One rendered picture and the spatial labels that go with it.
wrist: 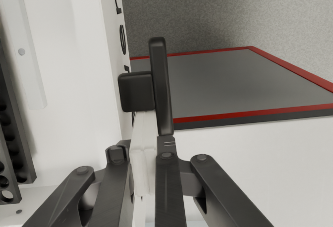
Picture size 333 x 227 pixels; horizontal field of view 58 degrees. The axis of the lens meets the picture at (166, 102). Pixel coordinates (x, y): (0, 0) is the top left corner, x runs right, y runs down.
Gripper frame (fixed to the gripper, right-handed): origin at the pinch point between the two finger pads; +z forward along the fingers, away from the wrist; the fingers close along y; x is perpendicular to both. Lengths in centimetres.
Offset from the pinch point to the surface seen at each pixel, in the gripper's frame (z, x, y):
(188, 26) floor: 93, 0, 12
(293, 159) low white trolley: 17.1, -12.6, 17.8
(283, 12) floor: 93, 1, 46
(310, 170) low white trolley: 17.1, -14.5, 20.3
